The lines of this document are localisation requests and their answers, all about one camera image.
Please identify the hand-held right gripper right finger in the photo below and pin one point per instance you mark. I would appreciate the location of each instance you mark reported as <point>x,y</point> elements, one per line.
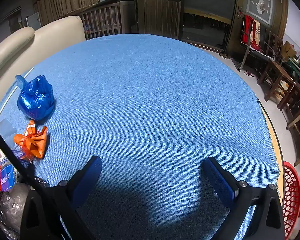
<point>218,180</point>

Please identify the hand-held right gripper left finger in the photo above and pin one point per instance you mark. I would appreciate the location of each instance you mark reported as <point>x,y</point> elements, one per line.
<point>90,177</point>

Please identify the orange wrapper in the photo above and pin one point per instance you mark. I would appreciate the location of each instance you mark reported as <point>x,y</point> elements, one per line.
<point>33,142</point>

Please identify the red plastic basket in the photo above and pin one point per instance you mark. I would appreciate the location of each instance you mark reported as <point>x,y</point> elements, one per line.
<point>291,200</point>

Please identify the blue toothpaste box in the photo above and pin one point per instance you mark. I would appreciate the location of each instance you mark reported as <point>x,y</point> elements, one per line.
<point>7,180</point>

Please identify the grey plastic bag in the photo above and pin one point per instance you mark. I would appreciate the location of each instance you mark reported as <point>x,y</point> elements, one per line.
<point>10,210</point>

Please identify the blue plastic bag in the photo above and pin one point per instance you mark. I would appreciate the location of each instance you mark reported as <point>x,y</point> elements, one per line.
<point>36,97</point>

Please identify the blue tablecloth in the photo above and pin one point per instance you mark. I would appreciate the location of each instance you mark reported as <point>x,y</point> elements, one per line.
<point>150,92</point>

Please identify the red slipper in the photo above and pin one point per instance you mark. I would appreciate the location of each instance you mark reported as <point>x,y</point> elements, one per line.
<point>249,73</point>

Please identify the dark wooden stool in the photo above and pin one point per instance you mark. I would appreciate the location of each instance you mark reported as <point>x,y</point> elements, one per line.
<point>277,72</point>
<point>295,95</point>

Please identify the thin white stick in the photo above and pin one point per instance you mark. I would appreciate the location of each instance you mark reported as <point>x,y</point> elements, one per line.
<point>15,91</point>

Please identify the pair of brown shoes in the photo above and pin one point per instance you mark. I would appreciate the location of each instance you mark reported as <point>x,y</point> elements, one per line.
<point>225,55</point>

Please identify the dark wooden chair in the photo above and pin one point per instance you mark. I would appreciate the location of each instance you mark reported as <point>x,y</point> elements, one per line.
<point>273,45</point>

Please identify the cardboard box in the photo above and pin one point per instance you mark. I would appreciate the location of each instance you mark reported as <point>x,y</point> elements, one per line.
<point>288,49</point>

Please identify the cream leather chair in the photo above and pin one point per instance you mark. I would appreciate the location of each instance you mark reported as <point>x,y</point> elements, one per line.
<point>7,47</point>
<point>57,30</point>

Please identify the beige striped garment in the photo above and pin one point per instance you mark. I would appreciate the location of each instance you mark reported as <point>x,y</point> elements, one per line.
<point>257,32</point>

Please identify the red garment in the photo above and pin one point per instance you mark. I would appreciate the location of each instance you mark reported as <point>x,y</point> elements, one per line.
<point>247,30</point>

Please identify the wooden crib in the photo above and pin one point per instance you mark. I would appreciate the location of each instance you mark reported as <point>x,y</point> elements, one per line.
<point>102,20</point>

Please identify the white appliance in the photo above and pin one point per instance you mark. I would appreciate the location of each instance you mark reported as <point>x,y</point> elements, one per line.
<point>33,21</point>

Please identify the wooden door with glass panel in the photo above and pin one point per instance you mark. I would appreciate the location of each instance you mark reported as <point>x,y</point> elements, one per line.
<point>260,2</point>
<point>160,15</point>

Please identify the beige curtain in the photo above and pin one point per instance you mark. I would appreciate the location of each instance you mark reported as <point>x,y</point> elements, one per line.
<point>65,0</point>

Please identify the metal frame chair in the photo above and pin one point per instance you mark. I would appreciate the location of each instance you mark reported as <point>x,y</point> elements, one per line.
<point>245,57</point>

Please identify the dark wall frame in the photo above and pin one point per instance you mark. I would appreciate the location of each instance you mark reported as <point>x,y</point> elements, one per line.
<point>15,20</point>

